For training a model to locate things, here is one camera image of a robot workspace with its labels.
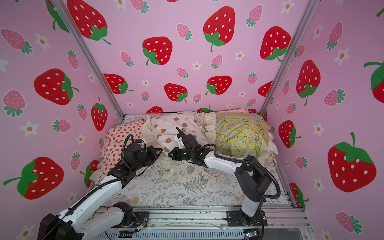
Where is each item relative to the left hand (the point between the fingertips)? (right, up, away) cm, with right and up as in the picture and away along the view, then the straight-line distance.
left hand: (164, 148), depth 79 cm
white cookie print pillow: (-8, +9, +19) cm, 23 cm away
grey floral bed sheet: (+2, -22, +7) cm, 23 cm away
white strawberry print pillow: (-35, -4, +10) cm, 36 cm away
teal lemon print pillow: (+42, +7, +2) cm, 43 cm away
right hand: (0, -5, -1) cm, 5 cm away
